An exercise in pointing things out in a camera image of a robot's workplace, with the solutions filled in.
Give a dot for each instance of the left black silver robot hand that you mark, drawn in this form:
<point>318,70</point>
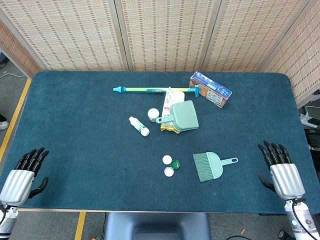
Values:
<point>17,185</point>

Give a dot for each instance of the green bottle cap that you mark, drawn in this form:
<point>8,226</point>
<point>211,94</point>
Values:
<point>175,164</point>

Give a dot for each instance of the white yellow snack packet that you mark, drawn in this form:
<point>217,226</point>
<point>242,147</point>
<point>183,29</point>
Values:
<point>172,97</point>

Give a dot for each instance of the green dustpan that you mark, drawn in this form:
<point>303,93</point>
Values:
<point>185,116</point>

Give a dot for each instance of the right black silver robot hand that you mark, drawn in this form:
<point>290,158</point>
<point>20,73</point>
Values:
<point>287,180</point>

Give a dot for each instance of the woven bamboo screen panel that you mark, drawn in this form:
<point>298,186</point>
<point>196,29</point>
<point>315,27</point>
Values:
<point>15,52</point>
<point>167,32</point>
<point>302,55</point>
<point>70,32</point>
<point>252,32</point>

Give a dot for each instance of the white bottle cap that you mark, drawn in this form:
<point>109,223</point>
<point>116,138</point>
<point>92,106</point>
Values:
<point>169,171</point>
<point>166,159</point>

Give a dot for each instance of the blue brown carton box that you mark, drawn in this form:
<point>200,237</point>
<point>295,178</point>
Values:
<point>210,90</point>

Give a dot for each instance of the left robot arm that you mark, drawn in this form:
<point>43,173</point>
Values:
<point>7,220</point>

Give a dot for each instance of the green blue water squirter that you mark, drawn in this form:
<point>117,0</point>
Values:
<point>140,89</point>

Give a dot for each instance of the dark blue table mat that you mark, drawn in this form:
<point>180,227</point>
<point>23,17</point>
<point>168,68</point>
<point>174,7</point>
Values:
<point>75,125</point>

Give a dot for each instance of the small white bottle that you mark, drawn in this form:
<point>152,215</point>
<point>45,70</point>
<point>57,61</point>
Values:
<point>138,126</point>

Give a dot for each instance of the white shoe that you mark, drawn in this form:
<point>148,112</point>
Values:
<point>3,125</point>

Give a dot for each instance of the small jar with white lid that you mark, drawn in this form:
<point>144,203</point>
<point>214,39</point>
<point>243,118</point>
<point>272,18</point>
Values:
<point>153,113</point>

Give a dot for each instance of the black box on floor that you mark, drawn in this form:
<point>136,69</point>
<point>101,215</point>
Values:
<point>312,138</point>

